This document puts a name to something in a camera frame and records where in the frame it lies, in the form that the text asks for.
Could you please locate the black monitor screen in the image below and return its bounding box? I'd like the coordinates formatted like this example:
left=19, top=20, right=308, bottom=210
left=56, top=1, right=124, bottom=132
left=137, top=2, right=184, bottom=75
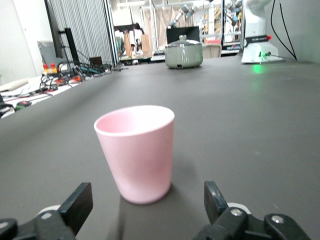
left=166, top=26, right=201, bottom=46

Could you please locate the beige chair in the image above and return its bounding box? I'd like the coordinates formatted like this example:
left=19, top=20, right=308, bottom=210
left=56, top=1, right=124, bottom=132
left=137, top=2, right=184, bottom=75
left=201, top=43, right=223, bottom=59

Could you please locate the black monitor stand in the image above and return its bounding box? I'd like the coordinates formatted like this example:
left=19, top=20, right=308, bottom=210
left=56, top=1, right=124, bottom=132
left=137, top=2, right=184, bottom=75
left=44, top=0, right=81, bottom=66

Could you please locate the tangle of black cables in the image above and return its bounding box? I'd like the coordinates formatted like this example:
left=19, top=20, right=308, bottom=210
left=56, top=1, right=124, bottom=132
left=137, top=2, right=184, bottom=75
left=39, top=61, right=113, bottom=92

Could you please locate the grey pleated curtain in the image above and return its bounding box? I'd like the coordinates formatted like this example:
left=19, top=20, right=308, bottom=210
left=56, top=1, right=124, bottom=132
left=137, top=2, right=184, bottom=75
left=47, top=0, right=113, bottom=66

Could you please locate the pale green cooking pot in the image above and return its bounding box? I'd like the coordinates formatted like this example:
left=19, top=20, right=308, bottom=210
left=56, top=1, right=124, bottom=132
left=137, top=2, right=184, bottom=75
left=164, top=42, right=204, bottom=70

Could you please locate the dark grey table mat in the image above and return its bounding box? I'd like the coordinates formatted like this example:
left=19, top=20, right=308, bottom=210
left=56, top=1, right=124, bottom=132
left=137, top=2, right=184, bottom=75
left=0, top=56, right=320, bottom=240

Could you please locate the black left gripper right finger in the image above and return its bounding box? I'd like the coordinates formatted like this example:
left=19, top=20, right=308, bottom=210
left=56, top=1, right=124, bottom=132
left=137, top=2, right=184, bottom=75
left=192, top=181, right=312, bottom=240

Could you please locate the white paper roll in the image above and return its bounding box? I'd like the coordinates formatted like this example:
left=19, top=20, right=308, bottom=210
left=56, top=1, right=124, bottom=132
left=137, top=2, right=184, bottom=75
left=0, top=78, right=30, bottom=93

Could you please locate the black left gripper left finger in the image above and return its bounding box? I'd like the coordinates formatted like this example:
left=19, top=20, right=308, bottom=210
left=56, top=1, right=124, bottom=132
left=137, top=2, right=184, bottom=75
left=0, top=182, right=94, bottom=240

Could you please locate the black right arm base cable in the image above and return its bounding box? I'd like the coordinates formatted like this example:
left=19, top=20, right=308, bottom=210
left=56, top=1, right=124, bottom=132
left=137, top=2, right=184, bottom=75
left=270, top=0, right=298, bottom=61

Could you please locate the brown cardboard box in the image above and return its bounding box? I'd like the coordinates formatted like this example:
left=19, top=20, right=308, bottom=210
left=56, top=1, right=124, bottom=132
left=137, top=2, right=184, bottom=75
left=140, top=34, right=151, bottom=58

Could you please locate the grey blue jointed robot arm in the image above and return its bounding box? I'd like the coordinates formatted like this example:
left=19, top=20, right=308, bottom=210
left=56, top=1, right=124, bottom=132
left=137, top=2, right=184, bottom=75
left=224, top=0, right=244, bottom=26
left=168, top=2, right=200, bottom=28

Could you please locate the pink plastic cup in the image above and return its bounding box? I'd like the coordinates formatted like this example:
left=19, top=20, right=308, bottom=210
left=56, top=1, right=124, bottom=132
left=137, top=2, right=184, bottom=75
left=93, top=104, right=175, bottom=205

